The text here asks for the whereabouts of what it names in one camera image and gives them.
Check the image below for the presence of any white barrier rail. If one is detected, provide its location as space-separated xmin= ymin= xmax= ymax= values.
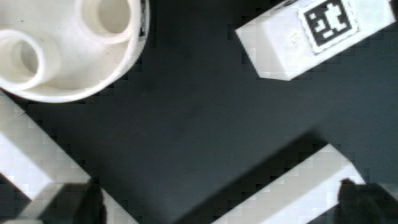
xmin=212 ymin=144 xmax=368 ymax=224
xmin=0 ymin=91 xmax=139 ymax=224

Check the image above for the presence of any white right barrier rail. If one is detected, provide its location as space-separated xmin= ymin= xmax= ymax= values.
xmin=212 ymin=144 xmax=368 ymax=224

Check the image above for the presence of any white round stool seat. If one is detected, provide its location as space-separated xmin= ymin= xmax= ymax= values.
xmin=0 ymin=0 xmax=149 ymax=103

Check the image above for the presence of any white stool leg with tag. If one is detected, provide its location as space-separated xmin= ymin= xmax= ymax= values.
xmin=236 ymin=0 xmax=396 ymax=81

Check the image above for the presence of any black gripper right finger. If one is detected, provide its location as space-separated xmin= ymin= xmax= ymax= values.
xmin=336 ymin=179 xmax=398 ymax=224

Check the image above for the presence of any white front barrier rail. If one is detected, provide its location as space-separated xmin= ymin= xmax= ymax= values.
xmin=0 ymin=91 xmax=139 ymax=224

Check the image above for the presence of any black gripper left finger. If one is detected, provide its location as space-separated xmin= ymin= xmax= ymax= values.
xmin=39 ymin=183 xmax=107 ymax=224

